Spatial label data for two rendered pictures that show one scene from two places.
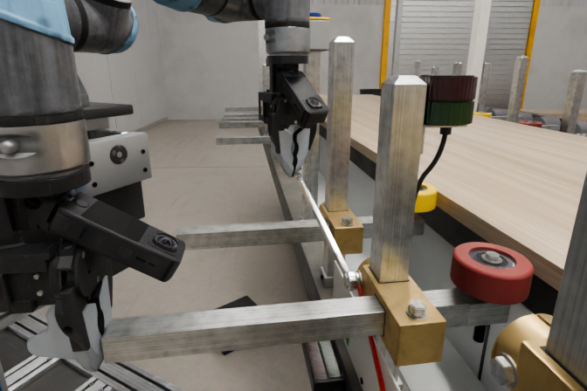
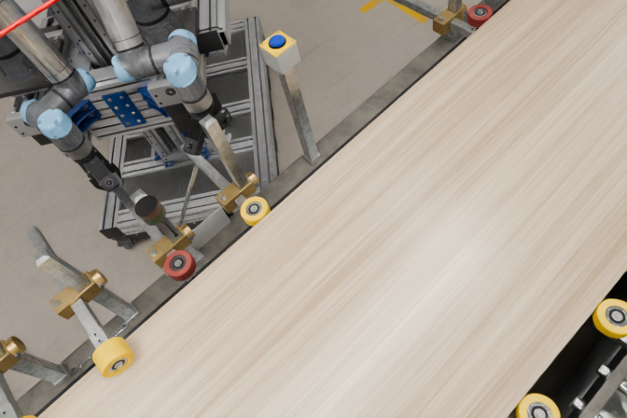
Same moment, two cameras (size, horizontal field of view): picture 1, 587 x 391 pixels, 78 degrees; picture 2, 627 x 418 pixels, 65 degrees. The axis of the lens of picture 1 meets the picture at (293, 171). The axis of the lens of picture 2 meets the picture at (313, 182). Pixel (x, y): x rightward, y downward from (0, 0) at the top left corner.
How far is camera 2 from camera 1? 146 cm
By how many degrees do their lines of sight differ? 66
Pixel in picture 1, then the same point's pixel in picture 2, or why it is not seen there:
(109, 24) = not seen: outside the picture
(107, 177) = (167, 100)
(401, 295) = (161, 244)
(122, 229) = (97, 174)
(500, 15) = not seen: outside the picture
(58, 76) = (64, 144)
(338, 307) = (151, 231)
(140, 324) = (119, 191)
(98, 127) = not seen: hidden behind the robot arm
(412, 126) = not seen: hidden behind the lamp
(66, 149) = (76, 156)
